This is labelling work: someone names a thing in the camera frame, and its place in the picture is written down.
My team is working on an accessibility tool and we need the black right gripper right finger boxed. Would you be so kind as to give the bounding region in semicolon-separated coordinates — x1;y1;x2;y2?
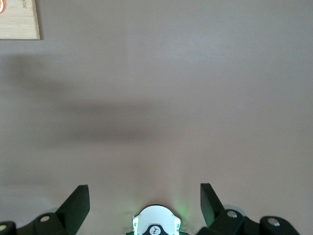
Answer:
197;183;260;235

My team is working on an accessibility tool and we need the wooden cutting board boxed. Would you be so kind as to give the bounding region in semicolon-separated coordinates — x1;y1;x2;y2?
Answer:
0;0;41;40

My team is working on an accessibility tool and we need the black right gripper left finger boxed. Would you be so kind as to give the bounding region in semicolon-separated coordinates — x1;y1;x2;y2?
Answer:
17;185;90;235

